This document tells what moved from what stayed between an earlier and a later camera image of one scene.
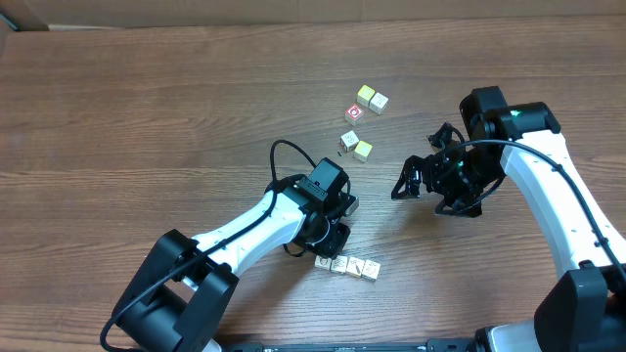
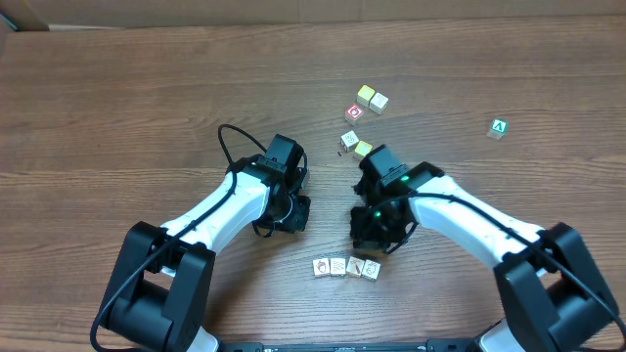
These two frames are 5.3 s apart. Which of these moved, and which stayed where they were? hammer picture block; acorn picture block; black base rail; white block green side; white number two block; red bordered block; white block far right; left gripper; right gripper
Moved: right gripper; left gripper; acorn picture block
Stayed: white number two block; white block green side; white block far right; red bordered block; black base rail; hammer picture block
